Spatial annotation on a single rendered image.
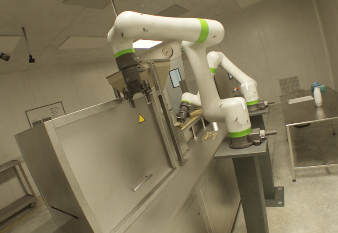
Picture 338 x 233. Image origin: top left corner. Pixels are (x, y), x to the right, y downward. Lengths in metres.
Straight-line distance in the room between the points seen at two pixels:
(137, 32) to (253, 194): 1.00
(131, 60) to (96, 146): 0.38
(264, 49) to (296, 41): 0.83
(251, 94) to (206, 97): 0.65
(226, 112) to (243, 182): 0.41
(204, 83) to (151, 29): 0.45
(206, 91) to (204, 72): 0.11
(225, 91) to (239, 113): 1.28
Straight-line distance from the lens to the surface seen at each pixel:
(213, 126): 1.77
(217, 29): 0.93
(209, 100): 1.05
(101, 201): 0.83
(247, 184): 1.11
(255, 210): 1.23
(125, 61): 0.81
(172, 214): 0.87
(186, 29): 0.83
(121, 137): 0.89
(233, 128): 0.96
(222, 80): 2.20
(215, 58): 1.66
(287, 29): 5.63
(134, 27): 0.72
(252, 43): 5.60
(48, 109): 4.95
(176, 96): 6.39
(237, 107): 0.94
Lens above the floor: 1.32
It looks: 8 degrees down
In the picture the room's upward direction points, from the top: 18 degrees counter-clockwise
